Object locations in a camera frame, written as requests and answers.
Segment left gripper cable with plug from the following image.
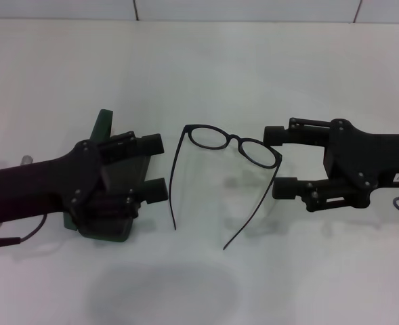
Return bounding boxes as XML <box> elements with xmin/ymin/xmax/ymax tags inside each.
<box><xmin>0</xmin><ymin>213</ymin><xmax>48</xmax><ymax>250</ymax></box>

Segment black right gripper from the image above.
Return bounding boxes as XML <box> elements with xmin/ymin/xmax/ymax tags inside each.
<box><xmin>272</xmin><ymin>118</ymin><xmax>399</xmax><ymax>213</ymax></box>

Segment black thin-framed glasses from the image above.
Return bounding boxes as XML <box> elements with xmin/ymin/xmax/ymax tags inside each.
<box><xmin>167</xmin><ymin>123</ymin><xmax>283</xmax><ymax>251</ymax></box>

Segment green glasses case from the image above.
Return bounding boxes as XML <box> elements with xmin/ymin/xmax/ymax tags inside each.
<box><xmin>62</xmin><ymin>108</ymin><xmax>150</xmax><ymax>244</ymax></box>

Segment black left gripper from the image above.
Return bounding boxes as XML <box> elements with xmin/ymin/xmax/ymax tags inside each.
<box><xmin>0</xmin><ymin>142</ymin><xmax>108</xmax><ymax>225</ymax></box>

